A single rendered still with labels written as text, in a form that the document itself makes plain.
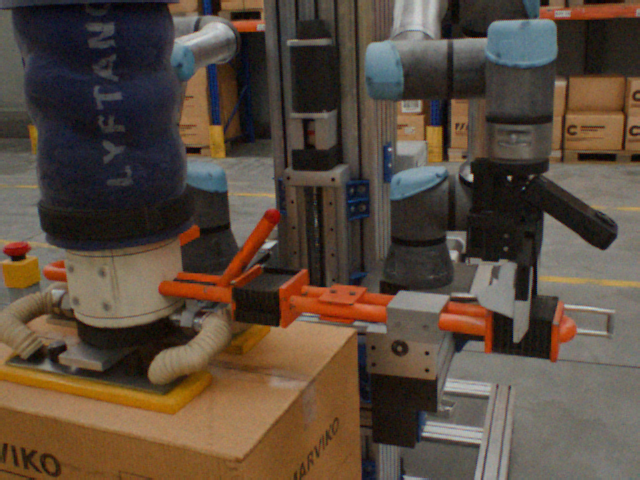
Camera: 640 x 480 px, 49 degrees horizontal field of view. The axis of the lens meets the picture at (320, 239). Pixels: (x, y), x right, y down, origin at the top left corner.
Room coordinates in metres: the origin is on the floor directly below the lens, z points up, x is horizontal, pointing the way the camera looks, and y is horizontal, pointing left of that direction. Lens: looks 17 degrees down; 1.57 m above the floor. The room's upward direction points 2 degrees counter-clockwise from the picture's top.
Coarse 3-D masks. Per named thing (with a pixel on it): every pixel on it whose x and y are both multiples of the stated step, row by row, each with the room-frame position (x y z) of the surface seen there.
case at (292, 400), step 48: (48, 336) 1.12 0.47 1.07; (288, 336) 1.07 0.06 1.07; (336, 336) 1.06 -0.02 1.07; (0, 384) 0.95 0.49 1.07; (240, 384) 0.91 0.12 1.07; (288, 384) 0.91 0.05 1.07; (336, 384) 1.00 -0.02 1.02; (0, 432) 0.89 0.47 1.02; (48, 432) 0.85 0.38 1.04; (96, 432) 0.82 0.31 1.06; (144, 432) 0.80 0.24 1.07; (192, 432) 0.79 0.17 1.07; (240, 432) 0.79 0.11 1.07; (288, 432) 0.84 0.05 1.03; (336, 432) 0.99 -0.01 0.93
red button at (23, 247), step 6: (6, 246) 1.77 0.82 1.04; (12, 246) 1.76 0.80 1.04; (18, 246) 1.76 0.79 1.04; (24, 246) 1.77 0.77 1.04; (30, 246) 1.78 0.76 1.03; (6, 252) 1.75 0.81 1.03; (12, 252) 1.74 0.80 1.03; (18, 252) 1.75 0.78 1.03; (24, 252) 1.76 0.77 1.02; (12, 258) 1.76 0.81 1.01; (18, 258) 1.76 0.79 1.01; (24, 258) 1.77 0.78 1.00
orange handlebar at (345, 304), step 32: (160, 288) 0.97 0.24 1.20; (192, 288) 0.95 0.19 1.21; (224, 288) 0.94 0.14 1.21; (320, 288) 0.92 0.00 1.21; (352, 288) 0.91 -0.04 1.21; (320, 320) 0.87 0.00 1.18; (352, 320) 0.86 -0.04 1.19; (384, 320) 0.84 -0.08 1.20; (448, 320) 0.80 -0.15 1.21; (480, 320) 0.79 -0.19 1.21
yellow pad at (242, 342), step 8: (248, 328) 1.07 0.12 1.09; (256, 328) 1.07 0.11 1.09; (264, 328) 1.08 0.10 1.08; (232, 336) 1.03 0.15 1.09; (240, 336) 1.04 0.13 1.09; (248, 336) 1.04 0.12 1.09; (256, 336) 1.05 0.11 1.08; (264, 336) 1.07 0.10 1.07; (232, 344) 1.02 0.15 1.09; (240, 344) 1.01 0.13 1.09; (248, 344) 1.02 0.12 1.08; (224, 352) 1.02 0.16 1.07; (232, 352) 1.02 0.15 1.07; (240, 352) 1.01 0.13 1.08
